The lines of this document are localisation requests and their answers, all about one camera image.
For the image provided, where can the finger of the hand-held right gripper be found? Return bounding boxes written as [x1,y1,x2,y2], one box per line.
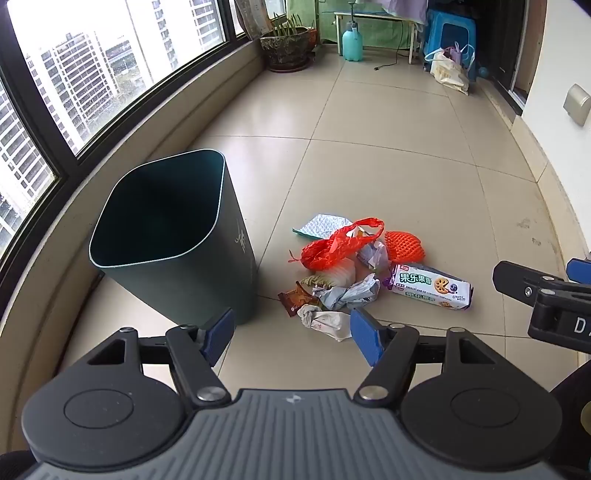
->
[566,258,591,284]
[492,260,574,303]

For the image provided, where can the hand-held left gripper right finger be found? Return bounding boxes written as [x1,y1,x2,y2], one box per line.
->
[349,307,499,407]

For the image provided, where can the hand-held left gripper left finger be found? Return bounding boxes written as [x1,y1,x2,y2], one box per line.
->
[85,308,236,408]

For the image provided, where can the grey paper wrapper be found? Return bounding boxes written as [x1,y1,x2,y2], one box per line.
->
[311,272,382,311]

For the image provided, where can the dark green trash bin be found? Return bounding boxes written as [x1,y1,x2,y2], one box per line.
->
[89,148,260,326]

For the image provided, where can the red plastic bag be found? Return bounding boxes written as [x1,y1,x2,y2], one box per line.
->
[289,217,386,271]

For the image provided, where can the crumpled white tissue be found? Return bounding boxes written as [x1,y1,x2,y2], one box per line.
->
[296,305,354,343]

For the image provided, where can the white foam fruit net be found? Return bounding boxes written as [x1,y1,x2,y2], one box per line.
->
[323,257,366,285]

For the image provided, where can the yellowish crumpled wrapper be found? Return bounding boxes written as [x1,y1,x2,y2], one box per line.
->
[300,273,338,289]

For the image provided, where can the brown snack wrapper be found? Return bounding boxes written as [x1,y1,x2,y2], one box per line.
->
[277,282,320,318]

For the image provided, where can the white cookie packet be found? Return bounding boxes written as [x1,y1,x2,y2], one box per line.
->
[383,263,474,310]

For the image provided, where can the crumpled purple wrapper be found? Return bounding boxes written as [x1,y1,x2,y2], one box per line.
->
[355,240,391,273]

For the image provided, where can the orange foam fruit net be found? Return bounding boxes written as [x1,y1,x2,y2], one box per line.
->
[383,230,427,264]

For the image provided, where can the silver foil packet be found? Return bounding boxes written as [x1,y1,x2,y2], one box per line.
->
[292,213,354,240]

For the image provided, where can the white tote bag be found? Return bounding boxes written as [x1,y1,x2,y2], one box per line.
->
[423,45,471,96]

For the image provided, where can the lavender bag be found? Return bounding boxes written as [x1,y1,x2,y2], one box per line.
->
[453,41,477,84]

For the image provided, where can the dark sliding door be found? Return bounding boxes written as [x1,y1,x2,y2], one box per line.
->
[475,0,531,108]

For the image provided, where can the blue plastic stool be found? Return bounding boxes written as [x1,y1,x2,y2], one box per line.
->
[424,9,479,64]

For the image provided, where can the large dark flower pot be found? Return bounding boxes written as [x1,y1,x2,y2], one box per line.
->
[259,26,315,73]

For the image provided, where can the turquoise spray bottle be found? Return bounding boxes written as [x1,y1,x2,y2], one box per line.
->
[342,13,366,62]

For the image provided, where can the hanging clothes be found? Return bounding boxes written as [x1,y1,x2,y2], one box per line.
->
[380,0,431,25]

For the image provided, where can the white table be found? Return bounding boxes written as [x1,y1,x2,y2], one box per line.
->
[333,10,428,66]

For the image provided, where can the patterned curtain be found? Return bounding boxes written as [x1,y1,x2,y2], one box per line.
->
[233,0,276,40]

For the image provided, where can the green potted plant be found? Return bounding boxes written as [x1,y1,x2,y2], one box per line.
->
[271,11,306,37]

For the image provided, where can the grey wall socket cover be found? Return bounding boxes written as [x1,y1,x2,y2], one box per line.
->
[563,82,591,127]

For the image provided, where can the black power cable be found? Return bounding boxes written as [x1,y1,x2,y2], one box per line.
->
[373,21,414,73]

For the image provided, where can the dark window frame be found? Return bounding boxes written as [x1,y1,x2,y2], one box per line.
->
[0,0,278,296]

